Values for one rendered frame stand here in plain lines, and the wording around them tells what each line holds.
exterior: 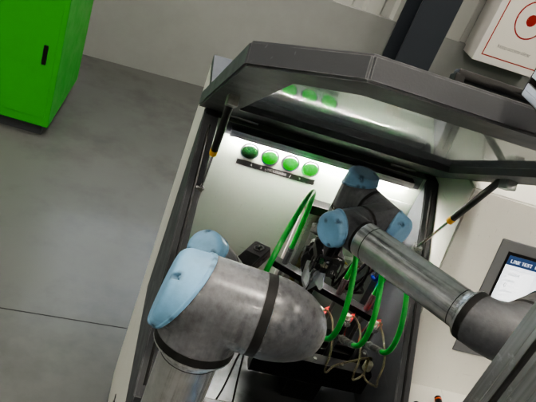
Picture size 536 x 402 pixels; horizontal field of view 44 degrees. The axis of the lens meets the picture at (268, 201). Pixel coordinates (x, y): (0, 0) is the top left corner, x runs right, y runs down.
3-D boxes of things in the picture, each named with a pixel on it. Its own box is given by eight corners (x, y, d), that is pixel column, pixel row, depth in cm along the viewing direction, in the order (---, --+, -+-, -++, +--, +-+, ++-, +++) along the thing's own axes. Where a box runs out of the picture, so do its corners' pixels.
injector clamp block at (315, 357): (239, 386, 186) (257, 348, 178) (239, 360, 194) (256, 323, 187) (351, 410, 193) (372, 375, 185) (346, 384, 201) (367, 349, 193)
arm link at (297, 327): (363, 298, 87) (291, 303, 135) (284, 272, 86) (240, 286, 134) (338, 385, 85) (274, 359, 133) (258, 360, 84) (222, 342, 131)
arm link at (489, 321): (505, 399, 107) (306, 244, 138) (537, 380, 114) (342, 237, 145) (534, 342, 102) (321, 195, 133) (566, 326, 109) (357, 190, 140)
